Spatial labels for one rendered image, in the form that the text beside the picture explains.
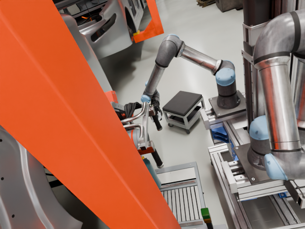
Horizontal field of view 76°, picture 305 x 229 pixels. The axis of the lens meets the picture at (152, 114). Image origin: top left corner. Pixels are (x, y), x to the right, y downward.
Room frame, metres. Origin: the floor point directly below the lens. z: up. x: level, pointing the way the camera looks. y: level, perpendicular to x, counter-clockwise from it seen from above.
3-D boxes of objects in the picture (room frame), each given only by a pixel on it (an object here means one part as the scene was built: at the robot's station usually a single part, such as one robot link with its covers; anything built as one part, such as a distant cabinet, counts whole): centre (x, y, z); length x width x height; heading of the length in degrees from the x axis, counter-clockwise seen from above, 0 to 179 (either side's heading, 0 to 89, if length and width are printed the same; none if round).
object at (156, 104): (1.28, -0.04, 0.86); 0.12 x 0.08 x 0.09; 166
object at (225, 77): (1.03, -0.52, 0.98); 0.13 x 0.12 x 0.14; 150
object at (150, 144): (0.82, 0.11, 0.93); 0.09 x 0.05 x 0.05; 75
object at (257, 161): (0.54, -0.42, 0.87); 0.15 x 0.15 x 0.10
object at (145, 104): (1.10, 0.12, 1.03); 0.19 x 0.18 x 0.11; 75
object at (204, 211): (0.50, -0.05, 0.64); 0.04 x 0.04 x 0.04; 75
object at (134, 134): (1.02, 0.19, 0.85); 0.21 x 0.14 x 0.14; 75
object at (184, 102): (1.97, -0.39, 0.17); 0.43 x 0.36 x 0.34; 123
